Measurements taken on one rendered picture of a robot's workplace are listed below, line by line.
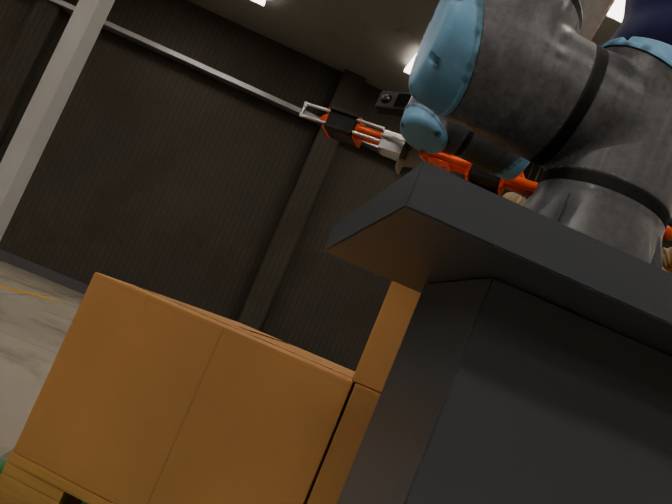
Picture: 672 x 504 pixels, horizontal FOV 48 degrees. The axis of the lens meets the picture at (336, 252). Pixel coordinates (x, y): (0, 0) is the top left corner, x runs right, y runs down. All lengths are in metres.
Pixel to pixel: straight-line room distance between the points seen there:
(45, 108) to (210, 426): 3.04
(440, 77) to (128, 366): 0.98
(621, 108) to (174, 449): 1.06
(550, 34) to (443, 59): 0.12
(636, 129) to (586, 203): 0.10
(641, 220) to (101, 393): 1.13
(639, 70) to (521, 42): 0.14
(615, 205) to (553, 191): 0.07
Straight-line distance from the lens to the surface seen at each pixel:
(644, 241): 0.85
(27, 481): 1.70
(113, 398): 1.61
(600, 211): 0.84
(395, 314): 1.46
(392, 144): 1.71
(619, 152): 0.87
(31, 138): 4.32
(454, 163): 1.69
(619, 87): 0.88
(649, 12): 1.79
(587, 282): 0.63
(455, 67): 0.84
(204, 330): 1.54
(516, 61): 0.84
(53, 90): 4.36
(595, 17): 1.34
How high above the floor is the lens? 0.59
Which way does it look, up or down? 7 degrees up
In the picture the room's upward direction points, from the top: 23 degrees clockwise
